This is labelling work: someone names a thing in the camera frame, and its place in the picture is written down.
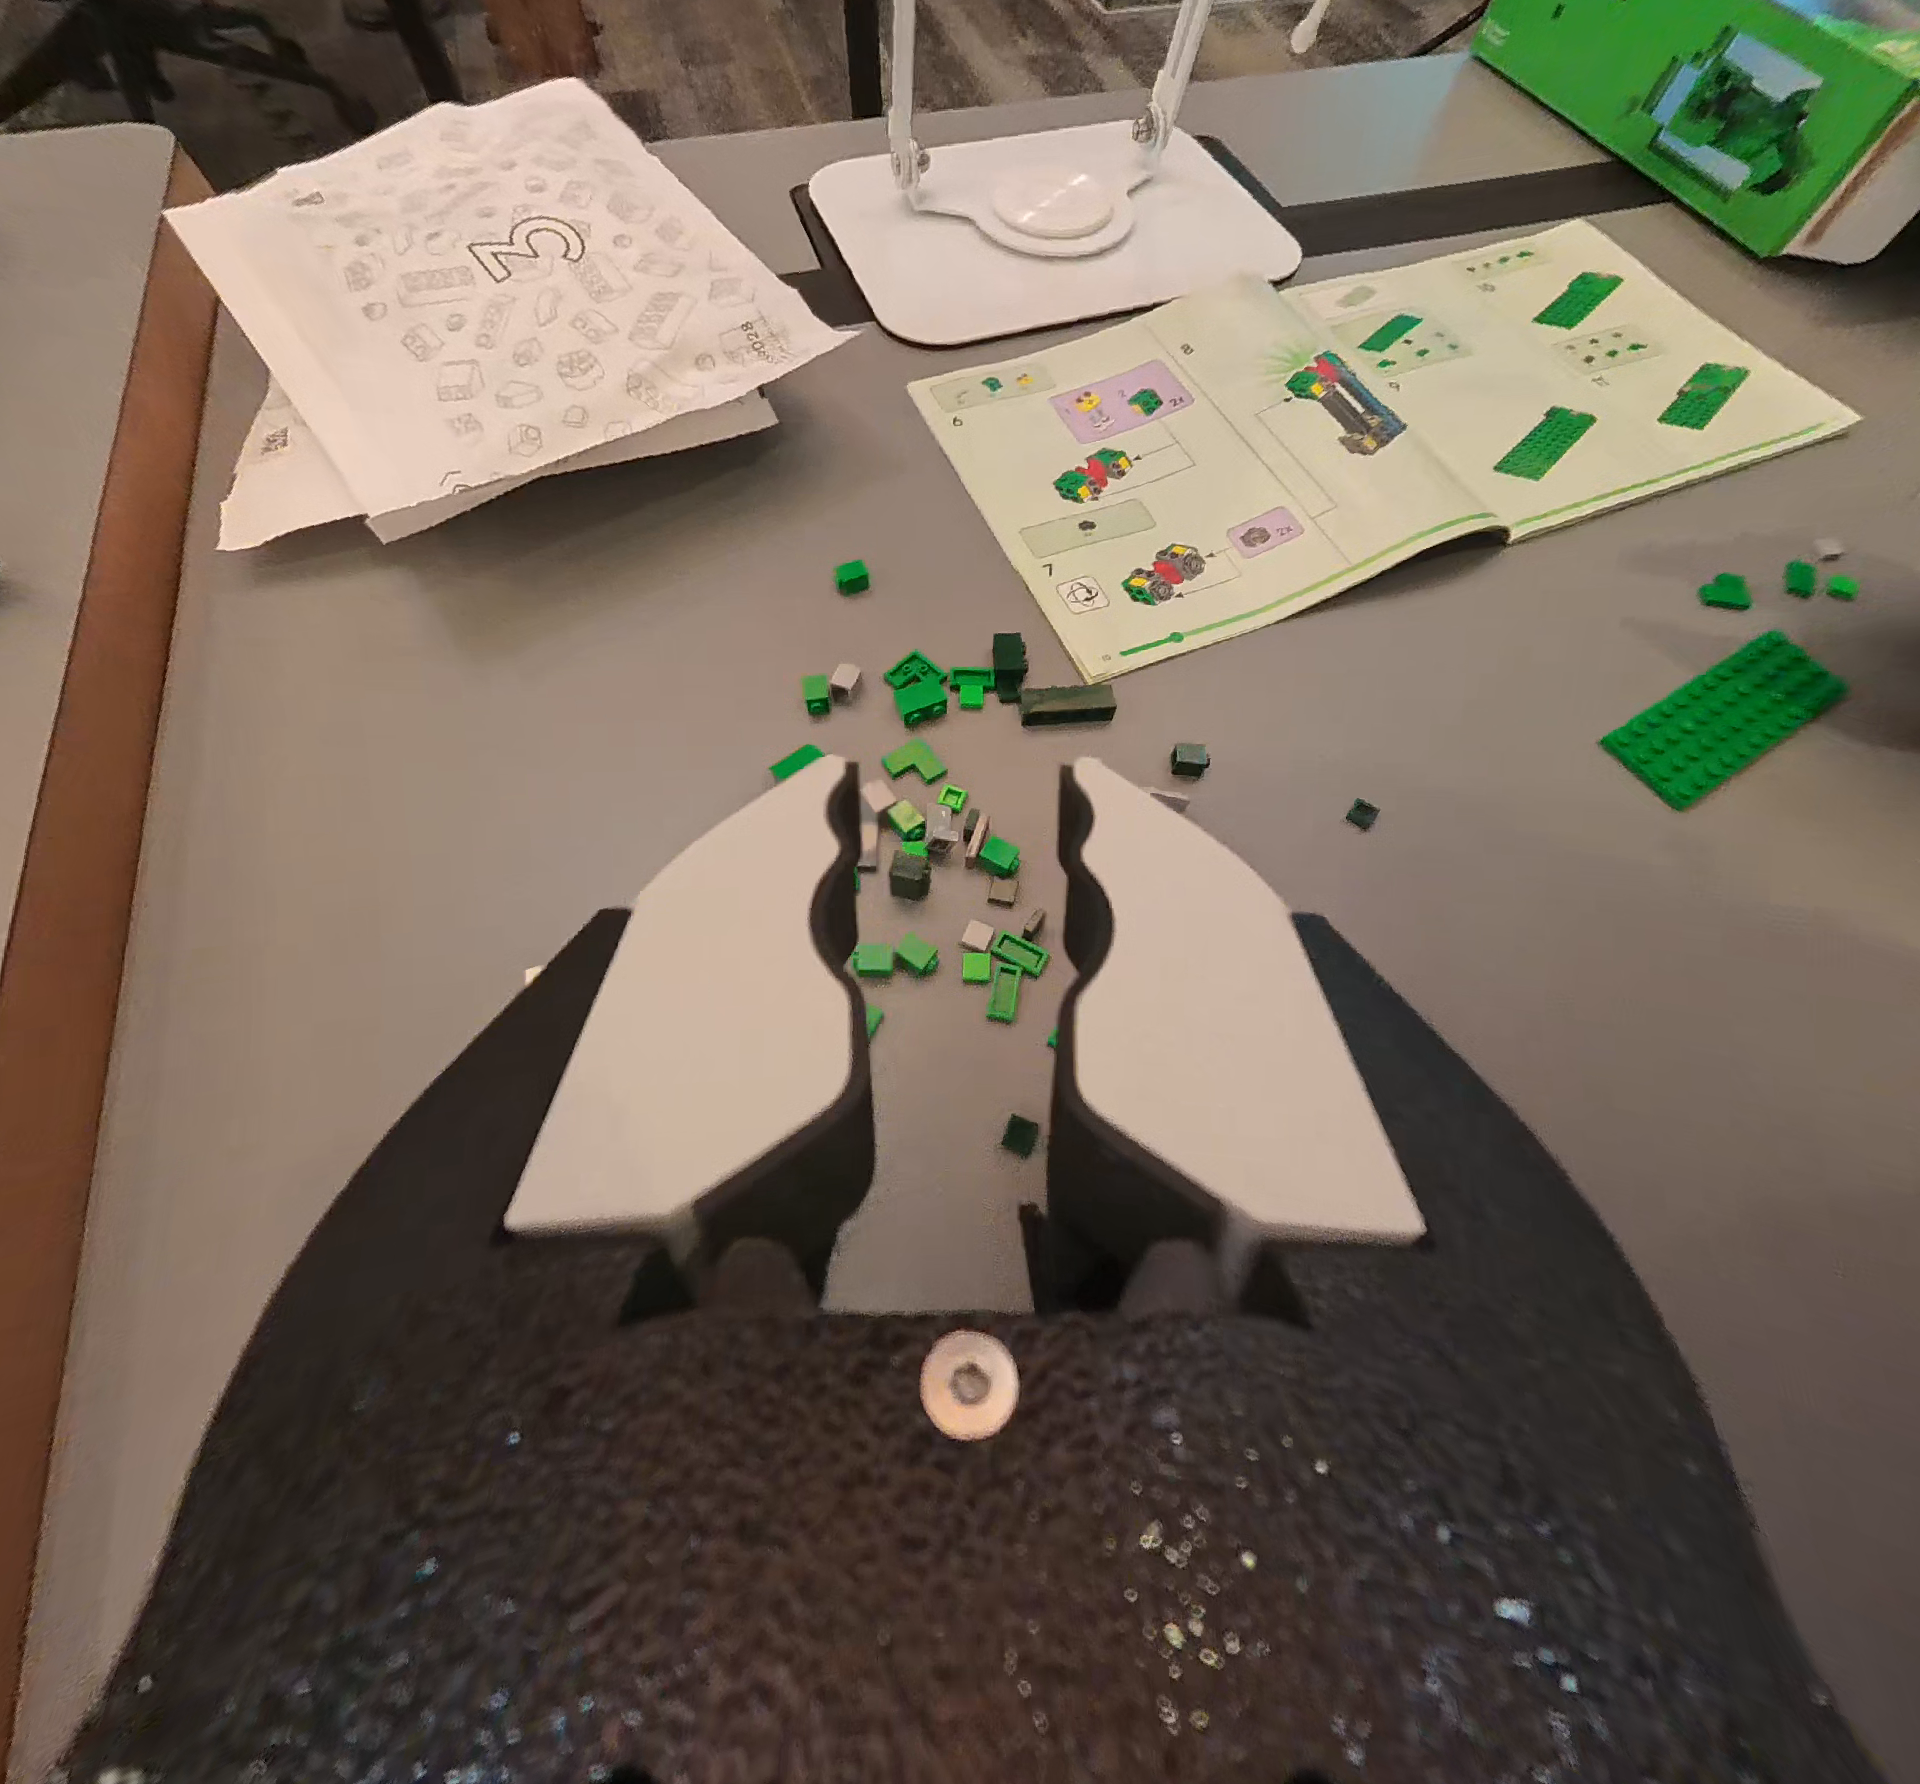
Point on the black office chair base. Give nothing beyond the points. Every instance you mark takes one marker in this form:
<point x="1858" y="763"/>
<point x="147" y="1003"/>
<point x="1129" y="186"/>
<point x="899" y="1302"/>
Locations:
<point x="150" y="28"/>

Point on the white desk lamp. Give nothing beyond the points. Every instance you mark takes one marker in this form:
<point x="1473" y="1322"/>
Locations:
<point x="1052" y="239"/>

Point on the brown wooden desk panel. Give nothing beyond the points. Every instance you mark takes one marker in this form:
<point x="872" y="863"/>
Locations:
<point x="91" y="764"/>

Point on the pile of small bricks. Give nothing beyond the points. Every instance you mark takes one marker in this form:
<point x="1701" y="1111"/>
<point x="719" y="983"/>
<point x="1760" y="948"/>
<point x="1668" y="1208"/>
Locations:
<point x="908" y="704"/>

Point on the large green studded plate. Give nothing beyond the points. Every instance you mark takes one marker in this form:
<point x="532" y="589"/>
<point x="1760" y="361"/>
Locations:
<point x="1725" y="720"/>

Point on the white printed paper bag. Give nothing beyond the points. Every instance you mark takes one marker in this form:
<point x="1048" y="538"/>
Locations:
<point x="316" y="501"/>
<point x="497" y="283"/>

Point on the green corner shaped tile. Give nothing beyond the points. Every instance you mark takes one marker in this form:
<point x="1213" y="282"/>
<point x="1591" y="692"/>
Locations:
<point x="1725" y="595"/>

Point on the dark green long brick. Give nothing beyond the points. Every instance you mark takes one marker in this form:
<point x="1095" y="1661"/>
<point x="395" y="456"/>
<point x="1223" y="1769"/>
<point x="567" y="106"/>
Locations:
<point x="1068" y="704"/>

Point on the pale green instruction booklet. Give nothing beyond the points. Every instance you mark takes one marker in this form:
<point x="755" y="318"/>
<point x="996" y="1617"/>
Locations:
<point x="1352" y="465"/>

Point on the green toy set box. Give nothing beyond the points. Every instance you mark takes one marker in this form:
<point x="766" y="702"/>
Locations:
<point x="1680" y="28"/>

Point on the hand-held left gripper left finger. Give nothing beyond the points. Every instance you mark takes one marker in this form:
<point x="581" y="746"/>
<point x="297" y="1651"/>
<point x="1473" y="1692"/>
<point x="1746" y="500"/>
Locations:
<point x="706" y="1048"/>

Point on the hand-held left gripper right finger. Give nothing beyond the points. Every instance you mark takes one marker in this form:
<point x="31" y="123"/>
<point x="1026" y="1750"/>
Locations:
<point x="1231" y="1064"/>

